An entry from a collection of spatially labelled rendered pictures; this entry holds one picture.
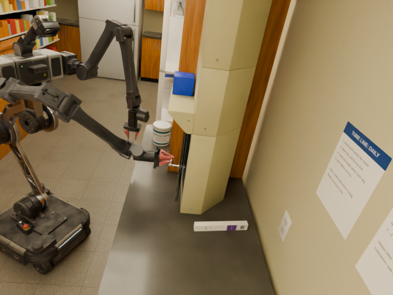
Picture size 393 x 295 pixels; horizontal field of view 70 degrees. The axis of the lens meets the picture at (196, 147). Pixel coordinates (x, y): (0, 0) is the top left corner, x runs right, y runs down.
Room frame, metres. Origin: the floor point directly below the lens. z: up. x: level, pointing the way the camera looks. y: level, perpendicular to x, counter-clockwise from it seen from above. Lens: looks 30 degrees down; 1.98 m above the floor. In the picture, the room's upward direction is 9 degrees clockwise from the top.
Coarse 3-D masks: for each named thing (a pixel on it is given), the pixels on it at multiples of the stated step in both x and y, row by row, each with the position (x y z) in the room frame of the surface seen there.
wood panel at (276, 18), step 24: (192, 0) 1.47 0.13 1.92; (288, 0) 1.52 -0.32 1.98; (192, 24) 1.47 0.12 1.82; (192, 48) 1.47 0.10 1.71; (264, 48) 1.51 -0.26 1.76; (192, 72) 1.48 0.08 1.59; (264, 72) 1.52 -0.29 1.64; (240, 144) 1.51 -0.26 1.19; (168, 168) 1.47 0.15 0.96; (240, 168) 1.52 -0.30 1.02
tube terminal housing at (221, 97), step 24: (216, 72) 1.12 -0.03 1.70; (240, 72) 1.19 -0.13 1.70; (216, 96) 1.12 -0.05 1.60; (240, 96) 1.22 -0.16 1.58; (216, 120) 1.12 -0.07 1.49; (240, 120) 1.26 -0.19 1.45; (192, 144) 1.11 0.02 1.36; (216, 144) 1.13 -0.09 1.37; (192, 168) 1.11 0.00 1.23; (216, 168) 1.17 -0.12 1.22; (192, 192) 1.12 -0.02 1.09; (216, 192) 1.21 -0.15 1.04
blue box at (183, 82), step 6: (180, 72) 1.39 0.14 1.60; (186, 72) 1.41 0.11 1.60; (174, 78) 1.31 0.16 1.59; (180, 78) 1.31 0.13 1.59; (186, 78) 1.31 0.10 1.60; (192, 78) 1.32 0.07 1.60; (174, 84) 1.31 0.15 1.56; (180, 84) 1.31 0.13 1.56; (186, 84) 1.31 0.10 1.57; (192, 84) 1.32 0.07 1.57; (174, 90) 1.31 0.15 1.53; (180, 90) 1.31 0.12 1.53; (186, 90) 1.31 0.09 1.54; (192, 90) 1.32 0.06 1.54
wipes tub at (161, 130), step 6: (156, 126) 1.77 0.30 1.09; (162, 126) 1.78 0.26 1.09; (168, 126) 1.80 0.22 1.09; (156, 132) 1.76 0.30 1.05; (162, 132) 1.76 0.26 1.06; (168, 132) 1.79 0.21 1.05; (156, 138) 1.76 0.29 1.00; (162, 138) 1.76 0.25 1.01; (168, 138) 1.79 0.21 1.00; (156, 144) 1.76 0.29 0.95; (162, 144) 1.76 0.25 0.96
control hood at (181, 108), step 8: (176, 96) 1.29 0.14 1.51; (184, 96) 1.31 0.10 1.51; (192, 96) 1.33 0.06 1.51; (176, 104) 1.18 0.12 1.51; (184, 104) 1.20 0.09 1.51; (192, 104) 1.22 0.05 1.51; (168, 112) 1.10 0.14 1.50; (176, 112) 1.10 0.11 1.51; (184, 112) 1.11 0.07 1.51; (192, 112) 1.12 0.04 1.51; (176, 120) 1.10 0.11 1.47; (184, 120) 1.11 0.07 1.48; (192, 120) 1.11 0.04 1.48; (184, 128) 1.11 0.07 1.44
